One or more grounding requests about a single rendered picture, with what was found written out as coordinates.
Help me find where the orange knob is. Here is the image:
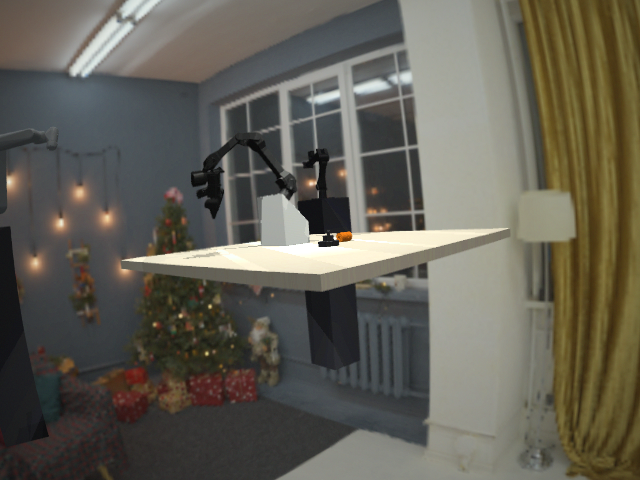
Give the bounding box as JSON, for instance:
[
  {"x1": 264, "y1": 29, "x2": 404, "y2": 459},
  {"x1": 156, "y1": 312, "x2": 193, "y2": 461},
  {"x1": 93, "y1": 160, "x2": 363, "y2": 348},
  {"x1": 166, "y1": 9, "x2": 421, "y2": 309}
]
[{"x1": 336, "y1": 232, "x2": 352, "y2": 242}]

